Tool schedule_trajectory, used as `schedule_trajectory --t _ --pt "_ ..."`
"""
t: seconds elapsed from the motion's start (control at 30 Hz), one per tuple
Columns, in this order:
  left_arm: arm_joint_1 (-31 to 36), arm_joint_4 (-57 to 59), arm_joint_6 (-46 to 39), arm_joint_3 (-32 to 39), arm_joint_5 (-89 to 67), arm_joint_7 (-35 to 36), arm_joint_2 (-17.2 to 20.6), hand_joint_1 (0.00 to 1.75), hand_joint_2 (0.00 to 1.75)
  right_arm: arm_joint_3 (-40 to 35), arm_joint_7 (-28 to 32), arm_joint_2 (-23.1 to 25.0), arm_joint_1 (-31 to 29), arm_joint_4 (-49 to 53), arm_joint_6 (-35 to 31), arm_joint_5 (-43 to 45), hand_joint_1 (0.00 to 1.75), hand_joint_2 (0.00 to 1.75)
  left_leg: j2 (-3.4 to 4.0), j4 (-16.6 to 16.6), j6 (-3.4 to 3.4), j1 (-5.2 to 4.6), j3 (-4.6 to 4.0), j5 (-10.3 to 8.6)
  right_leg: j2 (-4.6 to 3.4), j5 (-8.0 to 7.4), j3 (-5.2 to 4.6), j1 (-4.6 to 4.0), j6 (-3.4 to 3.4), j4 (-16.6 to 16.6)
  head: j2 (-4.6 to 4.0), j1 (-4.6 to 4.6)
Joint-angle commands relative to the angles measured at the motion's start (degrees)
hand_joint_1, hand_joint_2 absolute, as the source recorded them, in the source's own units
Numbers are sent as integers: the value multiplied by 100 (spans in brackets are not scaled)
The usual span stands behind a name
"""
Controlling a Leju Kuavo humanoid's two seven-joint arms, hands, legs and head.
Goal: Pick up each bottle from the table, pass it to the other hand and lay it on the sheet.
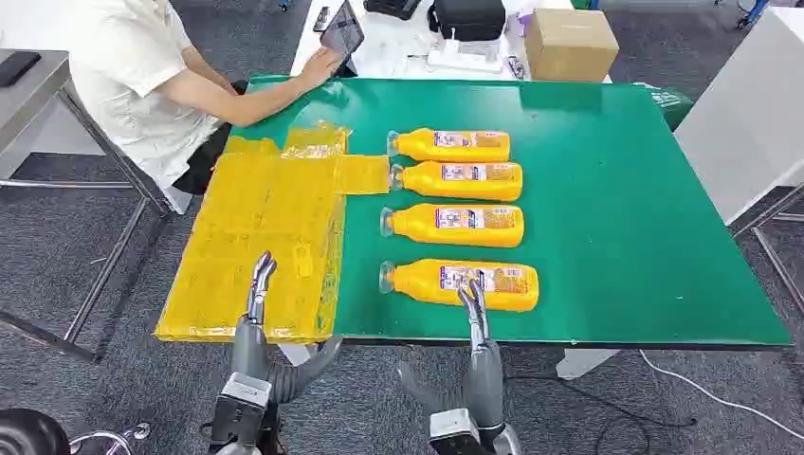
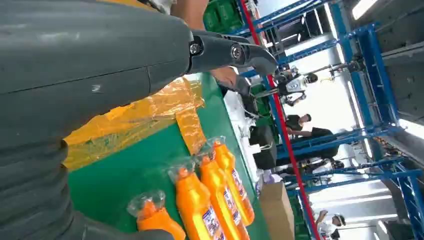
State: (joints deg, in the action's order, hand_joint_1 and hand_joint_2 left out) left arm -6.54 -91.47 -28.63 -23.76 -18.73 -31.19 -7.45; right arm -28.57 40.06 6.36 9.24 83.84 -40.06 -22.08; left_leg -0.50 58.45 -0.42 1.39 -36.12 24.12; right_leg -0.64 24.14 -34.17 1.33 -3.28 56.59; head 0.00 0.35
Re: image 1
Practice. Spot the purple small packet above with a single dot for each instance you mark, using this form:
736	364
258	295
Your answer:
524	22

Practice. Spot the silver metal bracket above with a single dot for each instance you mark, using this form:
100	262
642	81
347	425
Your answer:
139	431

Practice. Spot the yellow plastic wrap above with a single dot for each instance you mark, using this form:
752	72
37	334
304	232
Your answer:
314	141

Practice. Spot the black robot foot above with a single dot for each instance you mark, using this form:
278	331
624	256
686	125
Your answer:
28	434

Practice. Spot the green plastic bin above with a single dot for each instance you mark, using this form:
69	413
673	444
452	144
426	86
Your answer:
672	103

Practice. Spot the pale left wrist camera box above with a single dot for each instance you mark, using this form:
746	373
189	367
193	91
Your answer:
242	402

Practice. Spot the person's hand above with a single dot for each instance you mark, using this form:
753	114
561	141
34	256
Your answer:
321	68

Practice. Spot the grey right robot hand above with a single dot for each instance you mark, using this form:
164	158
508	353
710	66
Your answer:
485	383

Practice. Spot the black pouch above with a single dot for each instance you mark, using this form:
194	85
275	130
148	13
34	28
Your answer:
392	7

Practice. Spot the small black remote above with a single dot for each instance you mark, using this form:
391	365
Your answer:
321	19

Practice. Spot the green table mat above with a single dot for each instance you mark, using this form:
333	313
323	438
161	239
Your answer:
597	220

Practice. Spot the steel table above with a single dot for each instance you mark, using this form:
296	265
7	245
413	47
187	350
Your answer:
31	107

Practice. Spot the black tablet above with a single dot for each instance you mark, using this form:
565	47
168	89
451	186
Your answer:
342	31

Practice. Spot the person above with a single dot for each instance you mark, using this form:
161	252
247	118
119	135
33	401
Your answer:
125	75

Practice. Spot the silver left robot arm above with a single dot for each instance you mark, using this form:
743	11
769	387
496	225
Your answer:
237	451

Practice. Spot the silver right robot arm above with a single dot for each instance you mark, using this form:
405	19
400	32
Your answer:
505	443

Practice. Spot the orange drink bottle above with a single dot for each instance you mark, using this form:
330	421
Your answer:
458	151
458	232
427	286
465	185

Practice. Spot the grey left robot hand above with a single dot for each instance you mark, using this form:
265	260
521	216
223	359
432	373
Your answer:
250	348

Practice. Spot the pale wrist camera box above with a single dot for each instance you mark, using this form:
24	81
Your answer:
452	432
242	402

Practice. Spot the white side table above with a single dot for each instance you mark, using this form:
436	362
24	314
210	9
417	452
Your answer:
747	113

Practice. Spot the white table leg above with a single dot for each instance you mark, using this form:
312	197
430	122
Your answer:
584	364

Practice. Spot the brown cardboard box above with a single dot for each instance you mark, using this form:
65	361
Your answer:
568	47

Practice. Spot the black phone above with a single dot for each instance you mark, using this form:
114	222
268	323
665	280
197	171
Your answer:
17	68

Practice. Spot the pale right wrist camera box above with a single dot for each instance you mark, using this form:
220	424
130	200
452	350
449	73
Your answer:
452	432

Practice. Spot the black bag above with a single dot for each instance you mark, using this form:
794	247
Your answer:
468	19

